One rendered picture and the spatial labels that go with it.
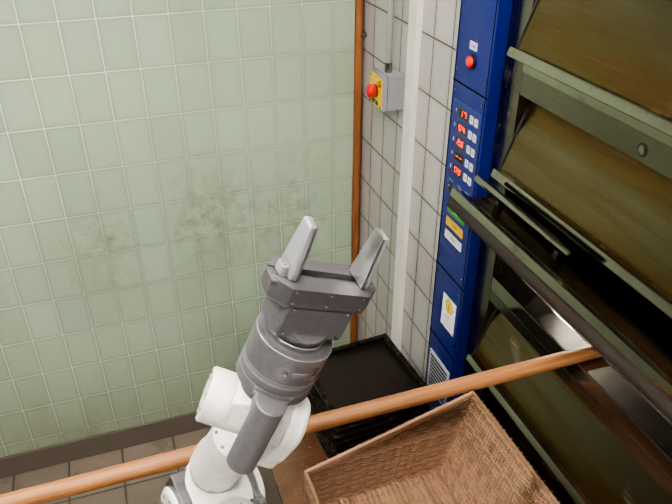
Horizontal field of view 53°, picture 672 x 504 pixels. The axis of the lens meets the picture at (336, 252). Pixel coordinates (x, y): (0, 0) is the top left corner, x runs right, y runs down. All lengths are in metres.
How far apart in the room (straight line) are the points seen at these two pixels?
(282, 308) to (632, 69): 0.74
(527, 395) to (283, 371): 1.00
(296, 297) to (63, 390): 2.10
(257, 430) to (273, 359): 0.08
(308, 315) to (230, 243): 1.74
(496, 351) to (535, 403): 0.18
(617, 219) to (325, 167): 1.32
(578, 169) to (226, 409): 0.84
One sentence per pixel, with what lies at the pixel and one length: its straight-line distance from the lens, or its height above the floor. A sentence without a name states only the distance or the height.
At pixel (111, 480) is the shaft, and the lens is 1.20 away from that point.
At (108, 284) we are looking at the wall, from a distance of 2.43.
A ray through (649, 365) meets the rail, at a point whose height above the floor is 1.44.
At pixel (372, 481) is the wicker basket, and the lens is 1.88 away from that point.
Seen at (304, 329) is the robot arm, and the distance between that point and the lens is 0.69.
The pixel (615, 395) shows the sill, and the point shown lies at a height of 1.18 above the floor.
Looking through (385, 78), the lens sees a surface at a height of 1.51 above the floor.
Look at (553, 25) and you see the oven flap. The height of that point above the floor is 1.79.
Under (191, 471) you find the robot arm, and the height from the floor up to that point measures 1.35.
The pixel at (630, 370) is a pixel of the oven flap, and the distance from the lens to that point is 1.08.
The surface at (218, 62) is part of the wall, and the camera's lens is 2.15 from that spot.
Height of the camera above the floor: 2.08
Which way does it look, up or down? 32 degrees down
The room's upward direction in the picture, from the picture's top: straight up
